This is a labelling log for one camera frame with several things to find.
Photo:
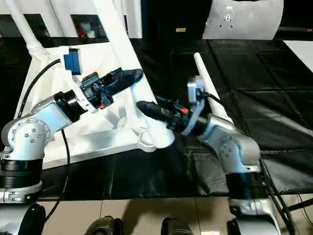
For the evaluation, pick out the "white plastic table leg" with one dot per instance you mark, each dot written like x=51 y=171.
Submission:
x=24 y=27
x=207 y=78
x=117 y=36

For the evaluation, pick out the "white plastic table top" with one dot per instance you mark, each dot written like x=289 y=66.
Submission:
x=97 y=142

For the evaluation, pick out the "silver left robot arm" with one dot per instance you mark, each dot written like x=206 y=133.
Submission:
x=31 y=132

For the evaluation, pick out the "black box with gold label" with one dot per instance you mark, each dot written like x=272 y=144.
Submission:
x=171 y=14

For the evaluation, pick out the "white glass door cabinet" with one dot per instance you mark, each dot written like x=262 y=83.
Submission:
x=56 y=12

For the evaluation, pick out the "black work mat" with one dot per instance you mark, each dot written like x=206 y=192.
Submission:
x=269 y=98

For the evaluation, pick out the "grey left robot foot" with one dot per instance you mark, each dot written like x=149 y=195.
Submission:
x=102 y=226

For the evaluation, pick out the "flat white board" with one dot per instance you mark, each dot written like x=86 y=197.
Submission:
x=300 y=50

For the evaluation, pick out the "black metal stand bar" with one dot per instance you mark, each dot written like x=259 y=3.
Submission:
x=299 y=203

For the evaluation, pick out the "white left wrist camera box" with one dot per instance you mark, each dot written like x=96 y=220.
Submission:
x=73 y=61

